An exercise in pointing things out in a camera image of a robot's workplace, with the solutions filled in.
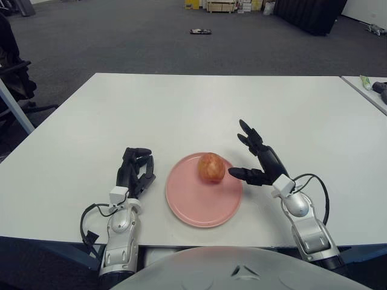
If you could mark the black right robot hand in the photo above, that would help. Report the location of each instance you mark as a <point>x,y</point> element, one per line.
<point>272,166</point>

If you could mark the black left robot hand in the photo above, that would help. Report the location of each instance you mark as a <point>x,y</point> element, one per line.
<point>130,176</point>

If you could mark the red yellow apple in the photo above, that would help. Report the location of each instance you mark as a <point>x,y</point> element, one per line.
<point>211,167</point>

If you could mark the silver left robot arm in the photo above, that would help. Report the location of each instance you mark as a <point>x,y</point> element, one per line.
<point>121,223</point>

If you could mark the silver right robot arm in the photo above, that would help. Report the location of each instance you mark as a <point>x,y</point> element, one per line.
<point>302,208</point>

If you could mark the pink round plate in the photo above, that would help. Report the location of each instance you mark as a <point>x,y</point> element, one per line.
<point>196,205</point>

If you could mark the grey robot torso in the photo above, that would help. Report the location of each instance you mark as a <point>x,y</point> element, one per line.
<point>242,272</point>

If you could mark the green white tube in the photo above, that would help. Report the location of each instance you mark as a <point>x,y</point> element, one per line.
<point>365,82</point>

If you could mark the black handheld controller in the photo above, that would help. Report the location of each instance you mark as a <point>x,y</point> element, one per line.
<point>379,85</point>

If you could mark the black flat floor item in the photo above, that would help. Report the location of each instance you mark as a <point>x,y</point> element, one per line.
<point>200,31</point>

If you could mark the black cabinet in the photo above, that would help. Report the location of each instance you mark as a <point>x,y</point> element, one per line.
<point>308,15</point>

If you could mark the white plastic bag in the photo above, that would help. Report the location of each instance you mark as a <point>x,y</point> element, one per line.
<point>268,9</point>

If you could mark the black office chair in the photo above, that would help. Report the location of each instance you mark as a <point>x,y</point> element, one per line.
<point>12,72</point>

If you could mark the white cardboard box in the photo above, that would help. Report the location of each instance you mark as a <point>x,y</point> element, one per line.
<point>243,7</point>

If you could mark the pale yellow carton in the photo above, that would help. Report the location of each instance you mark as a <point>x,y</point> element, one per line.
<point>257,5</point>

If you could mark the wooden crate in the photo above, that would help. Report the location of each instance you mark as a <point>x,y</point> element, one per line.
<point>220,6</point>

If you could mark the grey small floor robot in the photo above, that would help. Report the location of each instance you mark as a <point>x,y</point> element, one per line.
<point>375,28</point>

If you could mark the yellow black box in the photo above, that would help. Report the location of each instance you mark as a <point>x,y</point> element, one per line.
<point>192,4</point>

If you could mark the blue grey table frame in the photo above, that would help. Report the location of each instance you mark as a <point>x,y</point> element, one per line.
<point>45,246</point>

